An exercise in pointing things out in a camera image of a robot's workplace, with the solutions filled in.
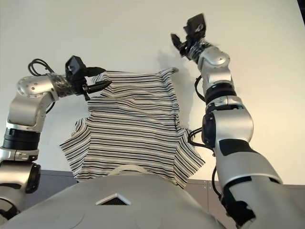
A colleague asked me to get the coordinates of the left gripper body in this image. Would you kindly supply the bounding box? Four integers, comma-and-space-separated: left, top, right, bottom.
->
49, 73, 91, 101

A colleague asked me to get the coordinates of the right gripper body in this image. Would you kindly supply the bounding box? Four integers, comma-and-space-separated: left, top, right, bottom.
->
180, 35, 212, 64

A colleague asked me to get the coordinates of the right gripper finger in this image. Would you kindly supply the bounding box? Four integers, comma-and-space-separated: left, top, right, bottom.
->
170, 33, 185, 51

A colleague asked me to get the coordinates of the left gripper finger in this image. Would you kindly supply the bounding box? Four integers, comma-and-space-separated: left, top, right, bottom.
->
84, 66, 107, 77
86, 80, 113, 94

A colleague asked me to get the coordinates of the striped T-shirt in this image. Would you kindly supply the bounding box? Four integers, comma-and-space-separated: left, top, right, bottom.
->
59, 67, 206, 190

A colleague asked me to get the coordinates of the robot body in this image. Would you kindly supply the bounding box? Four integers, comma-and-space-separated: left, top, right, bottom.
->
0, 170, 239, 229

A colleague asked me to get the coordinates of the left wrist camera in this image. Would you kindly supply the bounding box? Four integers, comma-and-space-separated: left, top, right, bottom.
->
64, 55, 87, 82

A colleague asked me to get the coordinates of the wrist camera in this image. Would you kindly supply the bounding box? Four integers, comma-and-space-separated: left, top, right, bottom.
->
64, 55, 87, 82
183, 13, 207, 39

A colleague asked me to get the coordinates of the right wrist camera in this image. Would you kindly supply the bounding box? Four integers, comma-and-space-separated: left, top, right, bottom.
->
183, 13, 207, 39

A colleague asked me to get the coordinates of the black cable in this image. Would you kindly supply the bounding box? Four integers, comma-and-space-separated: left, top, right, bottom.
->
187, 74, 226, 200
28, 58, 57, 113

